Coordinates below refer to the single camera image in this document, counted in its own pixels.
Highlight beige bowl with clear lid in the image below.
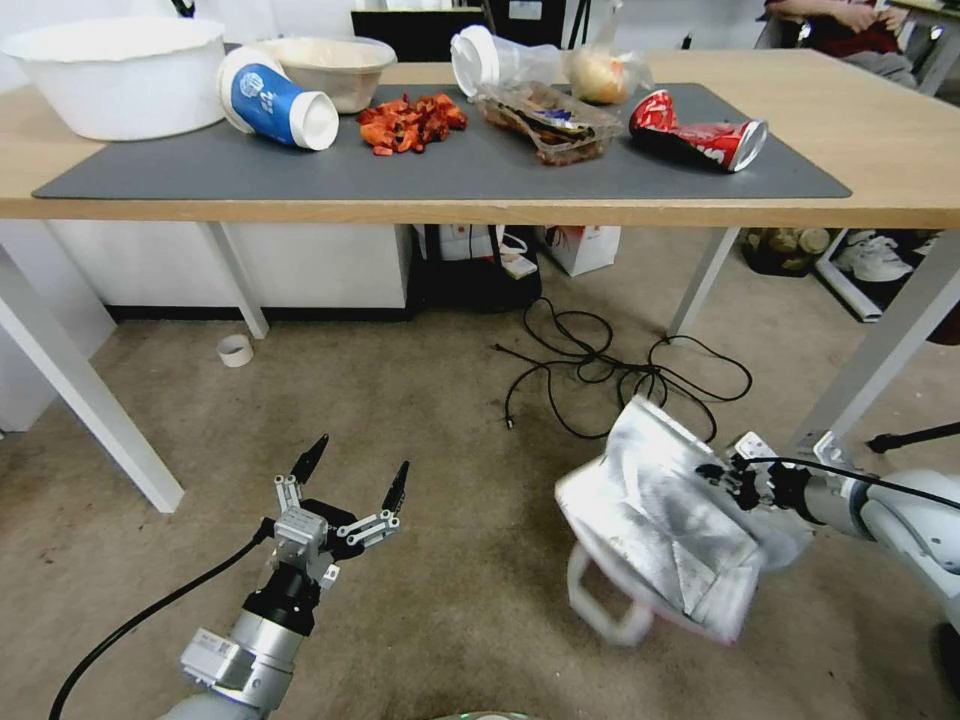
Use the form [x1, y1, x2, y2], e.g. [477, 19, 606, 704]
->
[254, 35, 399, 116]

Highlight blue and white paper cup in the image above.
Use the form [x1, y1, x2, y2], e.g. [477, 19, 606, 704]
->
[216, 46, 340, 152]

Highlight clear plastic cup white lid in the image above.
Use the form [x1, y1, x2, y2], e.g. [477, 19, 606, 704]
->
[449, 24, 564, 100]

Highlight clear bag with food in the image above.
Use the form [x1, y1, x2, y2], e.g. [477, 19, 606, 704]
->
[560, 0, 655, 106]

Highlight wooden table with white legs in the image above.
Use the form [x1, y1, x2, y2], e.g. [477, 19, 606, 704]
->
[0, 49, 960, 515]

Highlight crushed red soda can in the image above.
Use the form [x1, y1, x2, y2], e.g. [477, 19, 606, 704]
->
[628, 89, 770, 175]

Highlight black box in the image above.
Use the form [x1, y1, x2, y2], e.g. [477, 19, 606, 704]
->
[408, 223, 544, 314]

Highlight white sneakers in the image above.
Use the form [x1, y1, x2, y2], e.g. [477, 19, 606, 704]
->
[833, 230, 915, 284]

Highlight clear plastic tray with scraps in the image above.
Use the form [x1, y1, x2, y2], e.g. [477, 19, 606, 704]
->
[475, 80, 625, 167]

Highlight person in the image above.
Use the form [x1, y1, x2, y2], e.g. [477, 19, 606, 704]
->
[755, 0, 922, 88]

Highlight large white bowl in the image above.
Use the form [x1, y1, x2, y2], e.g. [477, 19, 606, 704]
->
[0, 14, 228, 142]

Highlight white cabinet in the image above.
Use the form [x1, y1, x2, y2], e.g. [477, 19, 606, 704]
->
[50, 221, 415, 322]

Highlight black tripod leg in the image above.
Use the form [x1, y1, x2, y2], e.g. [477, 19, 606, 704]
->
[866, 421, 960, 455]

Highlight white power strip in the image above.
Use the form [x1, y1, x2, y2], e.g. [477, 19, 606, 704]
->
[497, 230, 541, 280]

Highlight black chair back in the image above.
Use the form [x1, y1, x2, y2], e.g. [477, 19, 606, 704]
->
[350, 7, 490, 64]

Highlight pile of red pepper pieces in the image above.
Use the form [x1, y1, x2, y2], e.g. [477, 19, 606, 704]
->
[355, 92, 470, 157]

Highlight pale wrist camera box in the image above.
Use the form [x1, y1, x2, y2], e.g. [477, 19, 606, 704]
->
[272, 506, 332, 562]
[733, 431, 775, 465]

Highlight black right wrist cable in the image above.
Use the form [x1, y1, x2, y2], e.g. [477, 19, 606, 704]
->
[749, 455, 960, 513]

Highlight silver insulated food delivery bag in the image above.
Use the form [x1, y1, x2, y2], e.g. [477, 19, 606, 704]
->
[554, 395, 817, 648]

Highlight white and red carton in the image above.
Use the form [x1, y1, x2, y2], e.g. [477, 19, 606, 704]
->
[541, 224, 624, 278]

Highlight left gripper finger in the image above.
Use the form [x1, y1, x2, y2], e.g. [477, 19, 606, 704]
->
[272, 433, 330, 519]
[336, 460, 412, 550]

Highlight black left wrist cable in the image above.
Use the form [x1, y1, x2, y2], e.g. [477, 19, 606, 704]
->
[47, 517, 273, 720]

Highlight dark basket with items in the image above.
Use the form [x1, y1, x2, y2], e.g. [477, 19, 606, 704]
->
[740, 227, 835, 280]

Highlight tangled black floor cable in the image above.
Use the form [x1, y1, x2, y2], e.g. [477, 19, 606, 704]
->
[491, 296, 754, 441]

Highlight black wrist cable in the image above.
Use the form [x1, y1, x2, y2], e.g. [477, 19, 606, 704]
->
[749, 455, 960, 513]
[47, 517, 273, 720]

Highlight white robot front shell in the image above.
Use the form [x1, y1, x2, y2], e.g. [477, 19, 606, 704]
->
[427, 707, 560, 720]

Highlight grey table mat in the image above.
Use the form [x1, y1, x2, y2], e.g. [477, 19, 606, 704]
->
[32, 81, 855, 201]

